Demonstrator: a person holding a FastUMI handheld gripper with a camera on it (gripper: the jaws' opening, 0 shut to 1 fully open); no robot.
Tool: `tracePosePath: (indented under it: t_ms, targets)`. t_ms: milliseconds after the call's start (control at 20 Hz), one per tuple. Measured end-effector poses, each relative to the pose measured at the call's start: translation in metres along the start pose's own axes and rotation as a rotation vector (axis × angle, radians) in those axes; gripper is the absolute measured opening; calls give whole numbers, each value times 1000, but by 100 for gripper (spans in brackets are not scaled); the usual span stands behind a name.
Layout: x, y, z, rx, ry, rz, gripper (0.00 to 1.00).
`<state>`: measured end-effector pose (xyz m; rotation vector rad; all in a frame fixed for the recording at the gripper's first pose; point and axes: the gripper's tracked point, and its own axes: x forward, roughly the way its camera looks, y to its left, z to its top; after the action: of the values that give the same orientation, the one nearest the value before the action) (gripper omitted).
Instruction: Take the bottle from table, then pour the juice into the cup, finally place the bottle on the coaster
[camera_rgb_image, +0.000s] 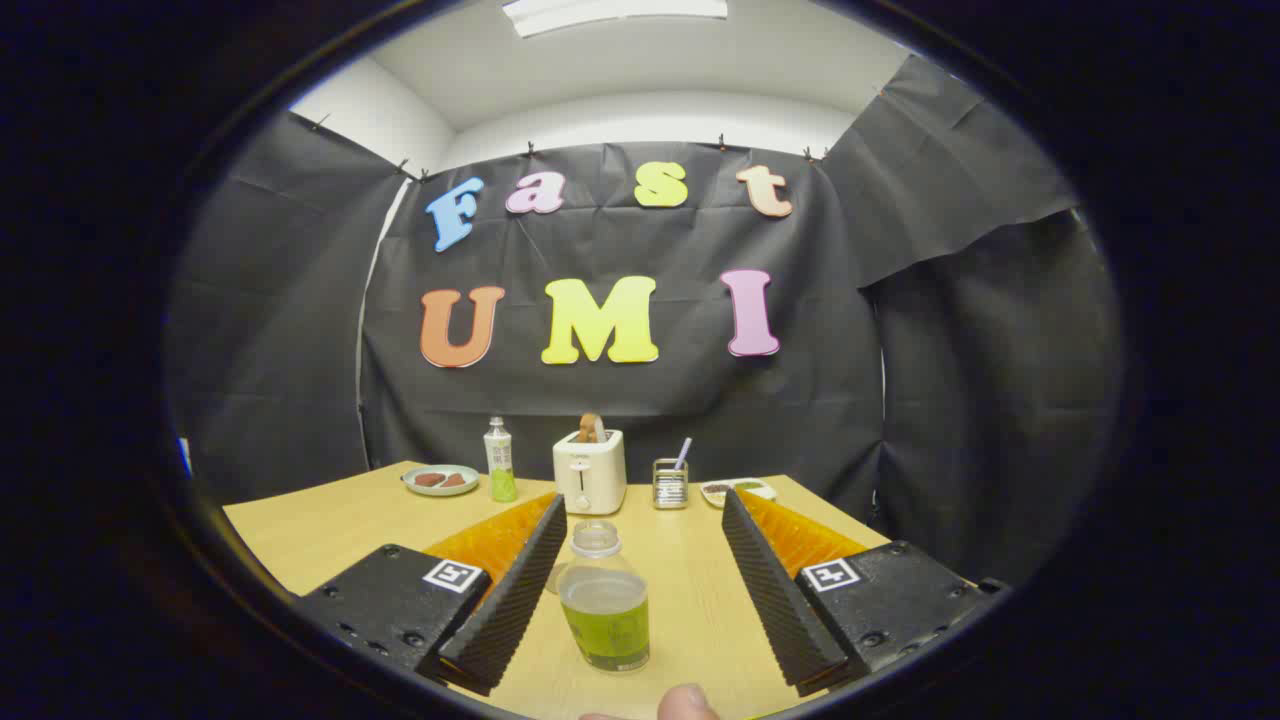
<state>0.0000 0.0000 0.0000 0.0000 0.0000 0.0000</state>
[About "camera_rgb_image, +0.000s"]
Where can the white divided tray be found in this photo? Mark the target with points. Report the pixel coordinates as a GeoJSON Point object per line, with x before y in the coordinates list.
{"type": "Point", "coordinates": [718, 490]}

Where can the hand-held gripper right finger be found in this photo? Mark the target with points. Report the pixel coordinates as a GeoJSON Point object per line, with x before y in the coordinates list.
{"type": "Point", "coordinates": [775, 590]}

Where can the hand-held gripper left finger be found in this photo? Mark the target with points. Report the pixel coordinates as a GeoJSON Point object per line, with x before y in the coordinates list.
{"type": "Point", "coordinates": [515, 590]}

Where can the brown bread slice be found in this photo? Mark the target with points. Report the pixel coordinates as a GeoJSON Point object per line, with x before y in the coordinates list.
{"type": "Point", "coordinates": [590, 428]}

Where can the pale green plate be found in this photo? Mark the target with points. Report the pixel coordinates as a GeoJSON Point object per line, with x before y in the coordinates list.
{"type": "Point", "coordinates": [440, 491]}

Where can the clear juice bottle green label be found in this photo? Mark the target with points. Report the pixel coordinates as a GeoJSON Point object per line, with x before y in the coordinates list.
{"type": "Point", "coordinates": [603, 620]}

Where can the white toaster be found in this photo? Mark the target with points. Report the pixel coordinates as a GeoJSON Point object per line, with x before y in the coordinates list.
{"type": "Point", "coordinates": [590, 478]}

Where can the light wooden table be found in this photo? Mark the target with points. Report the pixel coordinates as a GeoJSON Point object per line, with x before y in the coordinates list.
{"type": "Point", "coordinates": [690, 600]}

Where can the purple straw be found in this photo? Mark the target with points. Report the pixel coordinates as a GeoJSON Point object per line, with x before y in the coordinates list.
{"type": "Point", "coordinates": [682, 453]}

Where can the small capped white-green bottle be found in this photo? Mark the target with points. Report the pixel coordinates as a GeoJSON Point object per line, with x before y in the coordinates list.
{"type": "Point", "coordinates": [500, 465]}

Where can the ceiling light panel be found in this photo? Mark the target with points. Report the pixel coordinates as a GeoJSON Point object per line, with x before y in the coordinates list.
{"type": "Point", "coordinates": [610, 12]}

